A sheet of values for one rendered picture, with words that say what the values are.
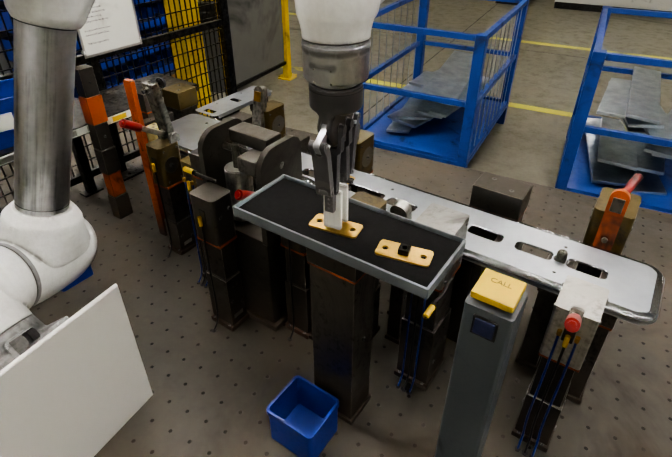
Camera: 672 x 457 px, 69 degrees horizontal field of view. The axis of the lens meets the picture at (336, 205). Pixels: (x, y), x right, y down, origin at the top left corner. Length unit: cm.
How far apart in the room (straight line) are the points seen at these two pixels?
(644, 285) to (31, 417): 110
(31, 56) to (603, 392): 132
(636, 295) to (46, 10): 115
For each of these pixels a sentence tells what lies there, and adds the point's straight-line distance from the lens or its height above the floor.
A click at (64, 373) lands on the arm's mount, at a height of 93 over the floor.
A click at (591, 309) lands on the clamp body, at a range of 90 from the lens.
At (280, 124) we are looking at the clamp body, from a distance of 161.
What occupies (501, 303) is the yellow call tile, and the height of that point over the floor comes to 116.
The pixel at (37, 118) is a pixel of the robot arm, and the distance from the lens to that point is 109.
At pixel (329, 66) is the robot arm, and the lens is 64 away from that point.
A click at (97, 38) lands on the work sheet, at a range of 190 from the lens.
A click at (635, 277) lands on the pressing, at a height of 100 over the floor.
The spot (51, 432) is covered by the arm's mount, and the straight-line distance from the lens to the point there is 105.
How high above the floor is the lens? 163
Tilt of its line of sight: 33 degrees down
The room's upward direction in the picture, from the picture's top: straight up
